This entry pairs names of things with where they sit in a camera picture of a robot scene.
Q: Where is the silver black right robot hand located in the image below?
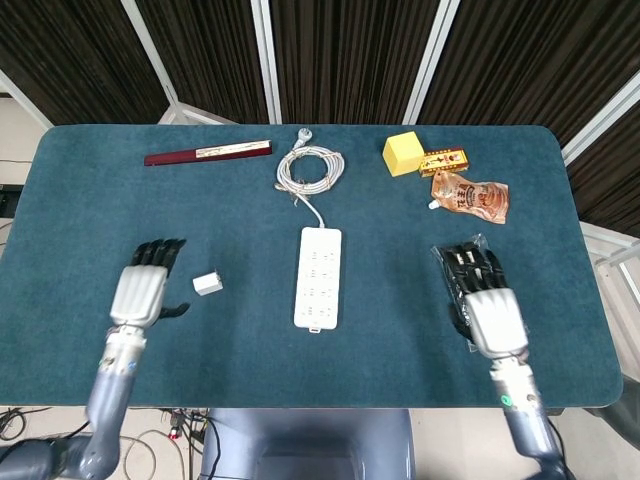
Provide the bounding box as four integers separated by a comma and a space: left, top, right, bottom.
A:
438, 242, 530, 360

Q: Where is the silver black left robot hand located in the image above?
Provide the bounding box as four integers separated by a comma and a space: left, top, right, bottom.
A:
108, 238, 191, 329

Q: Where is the white charger plug adapter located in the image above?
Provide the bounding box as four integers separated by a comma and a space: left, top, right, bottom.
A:
192, 269, 224, 296

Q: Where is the white power strip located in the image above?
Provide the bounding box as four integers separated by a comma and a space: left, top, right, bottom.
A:
293, 226, 344, 334

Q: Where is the orange spout sauce pouch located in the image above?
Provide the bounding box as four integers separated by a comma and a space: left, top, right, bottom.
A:
425, 168, 510, 226

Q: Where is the teal table mat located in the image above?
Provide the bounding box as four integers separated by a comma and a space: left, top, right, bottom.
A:
0, 123, 624, 409

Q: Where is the dark red folded fan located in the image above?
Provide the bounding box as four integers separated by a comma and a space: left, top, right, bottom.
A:
143, 139, 274, 168

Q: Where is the black floor box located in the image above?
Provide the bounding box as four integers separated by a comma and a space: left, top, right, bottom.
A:
0, 183, 24, 219

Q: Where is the yellow red small carton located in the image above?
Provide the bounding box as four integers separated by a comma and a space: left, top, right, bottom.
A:
418, 147, 472, 179

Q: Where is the yellow foam cube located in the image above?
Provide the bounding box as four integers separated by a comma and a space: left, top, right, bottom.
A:
382, 130, 427, 179

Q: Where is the blue grey robot torso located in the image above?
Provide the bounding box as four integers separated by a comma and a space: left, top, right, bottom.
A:
199, 407, 416, 480

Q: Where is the white metal floor frame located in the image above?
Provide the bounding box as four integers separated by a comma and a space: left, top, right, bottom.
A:
579, 219, 640, 351

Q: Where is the coiled white power cord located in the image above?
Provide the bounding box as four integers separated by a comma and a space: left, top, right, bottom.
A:
273, 128, 346, 229

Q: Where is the white partition frame post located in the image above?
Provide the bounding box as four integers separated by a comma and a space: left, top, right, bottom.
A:
560, 67, 640, 167
0, 68, 54, 131
119, 0, 239, 126
402, 0, 461, 125
251, 0, 283, 125

